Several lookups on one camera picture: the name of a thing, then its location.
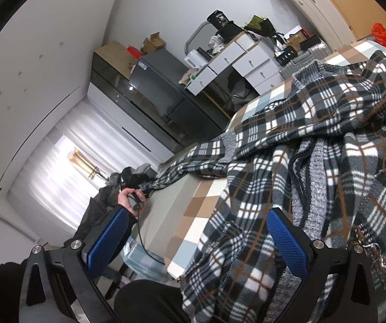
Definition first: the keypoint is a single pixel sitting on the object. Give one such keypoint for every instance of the checked bed sheet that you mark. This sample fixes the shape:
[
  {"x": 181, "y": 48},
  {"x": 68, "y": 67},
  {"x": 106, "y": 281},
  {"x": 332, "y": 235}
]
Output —
[{"x": 209, "y": 208}]

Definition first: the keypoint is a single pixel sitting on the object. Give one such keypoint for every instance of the wooden wardrobe door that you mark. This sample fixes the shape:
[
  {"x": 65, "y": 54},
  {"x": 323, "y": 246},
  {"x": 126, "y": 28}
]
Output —
[{"x": 358, "y": 3}]

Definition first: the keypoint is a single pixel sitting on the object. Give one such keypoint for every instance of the grey knitted sweater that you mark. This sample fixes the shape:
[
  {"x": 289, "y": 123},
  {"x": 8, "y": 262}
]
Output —
[{"x": 273, "y": 175}]

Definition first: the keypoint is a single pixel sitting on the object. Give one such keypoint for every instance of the white drawer desk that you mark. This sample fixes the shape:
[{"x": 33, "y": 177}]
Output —
[{"x": 243, "y": 62}]

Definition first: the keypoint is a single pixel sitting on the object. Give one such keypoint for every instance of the black glass cabinet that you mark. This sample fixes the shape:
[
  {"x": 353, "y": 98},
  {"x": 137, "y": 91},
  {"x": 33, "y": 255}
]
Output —
[{"x": 139, "y": 107}]

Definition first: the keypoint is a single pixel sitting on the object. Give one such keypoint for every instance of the person's black pants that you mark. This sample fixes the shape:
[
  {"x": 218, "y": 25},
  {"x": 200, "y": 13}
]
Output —
[{"x": 146, "y": 301}]

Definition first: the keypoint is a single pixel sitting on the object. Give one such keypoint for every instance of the dark grey appliance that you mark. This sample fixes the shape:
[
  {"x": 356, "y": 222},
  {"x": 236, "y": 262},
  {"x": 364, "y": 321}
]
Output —
[{"x": 156, "y": 69}]

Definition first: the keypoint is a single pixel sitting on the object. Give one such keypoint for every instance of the white kettle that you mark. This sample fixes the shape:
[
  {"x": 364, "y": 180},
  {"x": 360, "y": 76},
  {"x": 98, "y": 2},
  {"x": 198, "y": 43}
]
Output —
[{"x": 193, "y": 59}]

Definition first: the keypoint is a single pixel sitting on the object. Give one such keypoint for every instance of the silver suitcase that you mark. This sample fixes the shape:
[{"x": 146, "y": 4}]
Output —
[{"x": 304, "y": 60}]

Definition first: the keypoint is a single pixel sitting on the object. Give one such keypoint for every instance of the red plastic bag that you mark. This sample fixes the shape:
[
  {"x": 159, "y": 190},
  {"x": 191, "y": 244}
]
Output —
[{"x": 381, "y": 33}]

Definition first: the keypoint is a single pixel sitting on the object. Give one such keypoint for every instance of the green cloth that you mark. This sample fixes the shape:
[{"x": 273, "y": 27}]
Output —
[{"x": 257, "y": 23}]

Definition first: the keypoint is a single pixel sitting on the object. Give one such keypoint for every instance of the grey jacket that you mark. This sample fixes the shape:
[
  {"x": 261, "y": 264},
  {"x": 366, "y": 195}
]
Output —
[{"x": 110, "y": 183}]

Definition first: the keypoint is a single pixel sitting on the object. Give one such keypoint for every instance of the black printed box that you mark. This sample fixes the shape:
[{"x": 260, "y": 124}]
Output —
[{"x": 285, "y": 56}]

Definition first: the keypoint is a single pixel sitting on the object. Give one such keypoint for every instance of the oval mirror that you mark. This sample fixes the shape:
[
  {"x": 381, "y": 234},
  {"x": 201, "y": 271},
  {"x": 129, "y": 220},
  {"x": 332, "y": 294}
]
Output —
[{"x": 201, "y": 37}]

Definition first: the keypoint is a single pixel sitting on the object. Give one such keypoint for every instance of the white curtain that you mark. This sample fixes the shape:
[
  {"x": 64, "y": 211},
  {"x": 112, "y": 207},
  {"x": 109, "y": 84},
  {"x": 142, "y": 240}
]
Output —
[{"x": 51, "y": 181}]

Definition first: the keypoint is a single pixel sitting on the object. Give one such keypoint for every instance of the black desk chair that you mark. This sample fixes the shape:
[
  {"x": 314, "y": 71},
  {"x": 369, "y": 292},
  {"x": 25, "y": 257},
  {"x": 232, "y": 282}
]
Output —
[{"x": 240, "y": 91}]

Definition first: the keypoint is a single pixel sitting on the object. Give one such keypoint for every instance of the person's left hand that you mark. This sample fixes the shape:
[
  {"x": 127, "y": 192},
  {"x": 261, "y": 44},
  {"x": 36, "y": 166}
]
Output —
[{"x": 125, "y": 200}]

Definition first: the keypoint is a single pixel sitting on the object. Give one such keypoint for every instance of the black paper bag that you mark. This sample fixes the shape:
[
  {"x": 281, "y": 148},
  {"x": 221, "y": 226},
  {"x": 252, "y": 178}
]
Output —
[{"x": 218, "y": 20}]

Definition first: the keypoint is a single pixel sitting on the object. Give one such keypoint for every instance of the open cardboard box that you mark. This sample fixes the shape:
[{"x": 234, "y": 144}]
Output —
[{"x": 152, "y": 43}]

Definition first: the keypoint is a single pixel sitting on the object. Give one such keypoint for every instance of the light blue plastic bag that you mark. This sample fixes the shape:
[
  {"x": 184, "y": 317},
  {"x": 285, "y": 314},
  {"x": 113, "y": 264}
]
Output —
[{"x": 146, "y": 262}]

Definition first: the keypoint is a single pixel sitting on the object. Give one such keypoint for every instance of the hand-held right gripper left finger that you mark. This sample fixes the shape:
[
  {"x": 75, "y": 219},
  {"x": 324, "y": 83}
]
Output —
[{"x": 105, "y": 242}]

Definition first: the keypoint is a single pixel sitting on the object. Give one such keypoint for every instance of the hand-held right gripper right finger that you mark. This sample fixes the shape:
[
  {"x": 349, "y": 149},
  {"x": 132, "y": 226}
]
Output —
[{"x": 289, "y": 242}]

